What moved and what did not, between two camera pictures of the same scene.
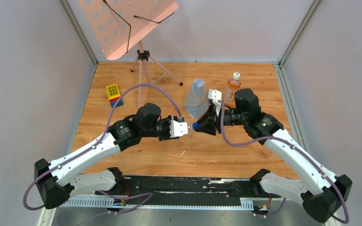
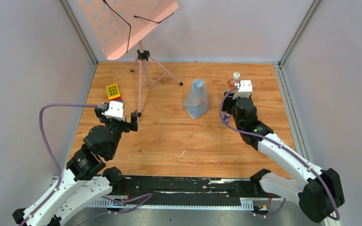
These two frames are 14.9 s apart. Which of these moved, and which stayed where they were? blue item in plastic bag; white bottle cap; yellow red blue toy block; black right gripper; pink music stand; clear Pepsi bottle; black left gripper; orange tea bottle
Moved: black left gripper; black right gripper; clear Pepsi bottle
Stayed: pink music stand; orange tea bottle; white bottle cap; yellow red blue toy block; blue item in plastic bag
